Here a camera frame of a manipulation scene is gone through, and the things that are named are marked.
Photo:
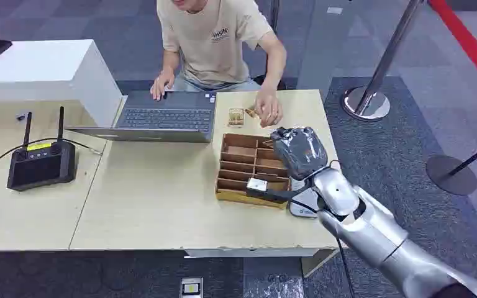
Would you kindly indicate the black stanchion post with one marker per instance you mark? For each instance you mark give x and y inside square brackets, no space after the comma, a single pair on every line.
[450,175]

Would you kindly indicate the white cabinet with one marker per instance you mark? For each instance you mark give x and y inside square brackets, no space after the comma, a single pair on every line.
[41,74]

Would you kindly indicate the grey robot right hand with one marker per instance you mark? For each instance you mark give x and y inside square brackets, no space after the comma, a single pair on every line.
[300,153]

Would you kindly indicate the wooden card box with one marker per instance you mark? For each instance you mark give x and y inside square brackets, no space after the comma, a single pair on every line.
[242,162]

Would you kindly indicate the black remote controller with antennas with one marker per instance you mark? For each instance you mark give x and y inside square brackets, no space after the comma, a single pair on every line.
[41,166]

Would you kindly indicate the person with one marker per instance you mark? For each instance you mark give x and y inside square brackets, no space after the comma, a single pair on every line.
[214,45]

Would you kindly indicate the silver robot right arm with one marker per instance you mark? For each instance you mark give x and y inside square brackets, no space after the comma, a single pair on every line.
[370,234]

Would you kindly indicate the grey laptop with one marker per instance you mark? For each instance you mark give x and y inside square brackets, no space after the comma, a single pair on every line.
[168,117]

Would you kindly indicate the person's right hand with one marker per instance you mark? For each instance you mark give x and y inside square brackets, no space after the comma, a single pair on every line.
[161,84]

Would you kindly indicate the small grey floor device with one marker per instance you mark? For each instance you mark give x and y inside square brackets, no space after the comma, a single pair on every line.
[191,288]

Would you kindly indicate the red barrier belt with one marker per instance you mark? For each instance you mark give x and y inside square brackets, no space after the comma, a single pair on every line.
[469,41]

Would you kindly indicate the grey flat desk device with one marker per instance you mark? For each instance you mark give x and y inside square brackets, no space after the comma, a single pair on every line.
[304,207]

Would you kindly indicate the person's left hand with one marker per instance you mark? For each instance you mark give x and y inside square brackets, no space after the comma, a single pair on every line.
[268,107]

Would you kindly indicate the chrome stanchion post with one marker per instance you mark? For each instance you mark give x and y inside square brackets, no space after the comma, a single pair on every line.
[370,96]

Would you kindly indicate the small black clip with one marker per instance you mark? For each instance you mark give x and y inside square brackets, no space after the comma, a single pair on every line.
[20,117]

